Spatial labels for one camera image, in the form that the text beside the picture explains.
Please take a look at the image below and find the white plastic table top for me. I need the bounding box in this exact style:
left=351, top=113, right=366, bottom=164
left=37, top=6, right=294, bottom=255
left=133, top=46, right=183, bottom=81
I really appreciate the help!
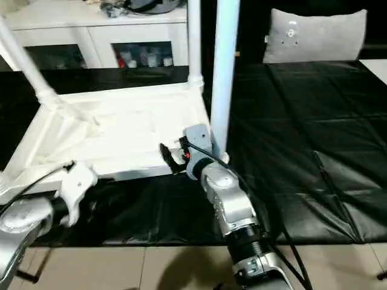
left=0, top=80, right=231, bottom=207

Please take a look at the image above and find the black work mat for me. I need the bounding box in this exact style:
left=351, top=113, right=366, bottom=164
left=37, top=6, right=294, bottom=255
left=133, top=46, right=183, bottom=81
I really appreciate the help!
left=0, top=58, right=387, bottom=248

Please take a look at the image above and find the grey round cooker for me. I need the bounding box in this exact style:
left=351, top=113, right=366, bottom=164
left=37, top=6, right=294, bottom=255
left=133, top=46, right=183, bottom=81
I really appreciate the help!
left=125, top=0, right=183, bottom=15

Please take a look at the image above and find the white glass-door cabinet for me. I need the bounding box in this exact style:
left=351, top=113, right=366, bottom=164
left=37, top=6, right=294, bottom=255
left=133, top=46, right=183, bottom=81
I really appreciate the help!
left=0, top=0, right=190, bottom=73

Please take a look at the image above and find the grey cushion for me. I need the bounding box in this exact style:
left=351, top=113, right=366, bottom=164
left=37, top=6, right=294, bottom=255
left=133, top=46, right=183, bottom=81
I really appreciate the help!
left=261, top=7, right=369, bottom=64

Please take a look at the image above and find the white flat board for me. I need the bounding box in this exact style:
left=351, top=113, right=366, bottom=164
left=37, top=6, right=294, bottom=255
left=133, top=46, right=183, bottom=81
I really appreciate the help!
left=359, top=58, right=387, bottom=86

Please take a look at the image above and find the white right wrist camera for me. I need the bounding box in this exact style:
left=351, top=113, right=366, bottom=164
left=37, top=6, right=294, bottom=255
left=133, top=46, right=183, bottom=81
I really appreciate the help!
left=183, top=123, right=213, bottom=181

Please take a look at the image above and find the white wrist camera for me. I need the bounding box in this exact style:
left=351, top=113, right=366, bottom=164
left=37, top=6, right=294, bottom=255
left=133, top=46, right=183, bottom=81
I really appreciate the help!
left=56, top=161, right=100, bottom=228
left=183, top=123, right=213, bottom=181

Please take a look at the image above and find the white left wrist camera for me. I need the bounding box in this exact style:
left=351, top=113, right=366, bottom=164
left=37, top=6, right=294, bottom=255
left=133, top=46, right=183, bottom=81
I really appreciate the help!
left=56, top=161, right=100, bottom=228

